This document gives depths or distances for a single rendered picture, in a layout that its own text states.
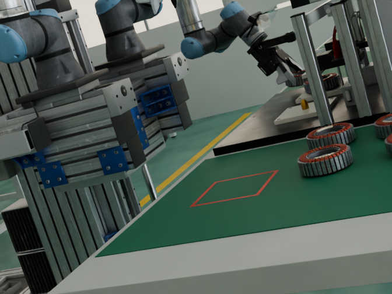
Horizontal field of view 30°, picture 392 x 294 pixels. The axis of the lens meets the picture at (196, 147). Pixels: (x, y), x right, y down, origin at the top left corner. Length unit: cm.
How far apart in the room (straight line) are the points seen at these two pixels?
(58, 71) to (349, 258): 137
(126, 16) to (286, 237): 164
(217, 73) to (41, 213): 477
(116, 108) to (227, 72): 507
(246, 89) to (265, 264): 609
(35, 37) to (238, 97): 516
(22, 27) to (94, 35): 559
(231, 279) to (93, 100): 116
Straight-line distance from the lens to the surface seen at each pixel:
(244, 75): 717
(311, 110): 202
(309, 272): 112
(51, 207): 265
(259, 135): 195
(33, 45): 220
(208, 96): 735
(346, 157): 151
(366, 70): 223
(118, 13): 271
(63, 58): 228
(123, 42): 270
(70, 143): 229
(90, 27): 776
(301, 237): 121
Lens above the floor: 116
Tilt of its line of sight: 11 degrees down
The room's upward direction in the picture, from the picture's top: 17 degrees counter-clockwise
